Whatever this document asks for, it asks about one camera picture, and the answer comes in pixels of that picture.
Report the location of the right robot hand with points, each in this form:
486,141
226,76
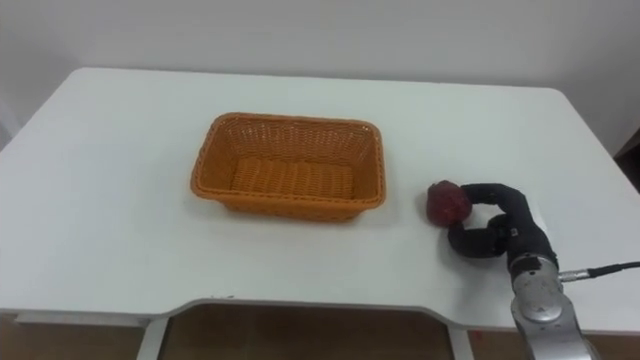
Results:
520,230

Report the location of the white desk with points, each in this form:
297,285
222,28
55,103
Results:
125,210

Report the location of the orange woven basket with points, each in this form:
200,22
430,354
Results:
292,170

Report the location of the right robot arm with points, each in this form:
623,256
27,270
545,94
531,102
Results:
545,310

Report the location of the red soft toy fruit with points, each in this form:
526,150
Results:
446,203

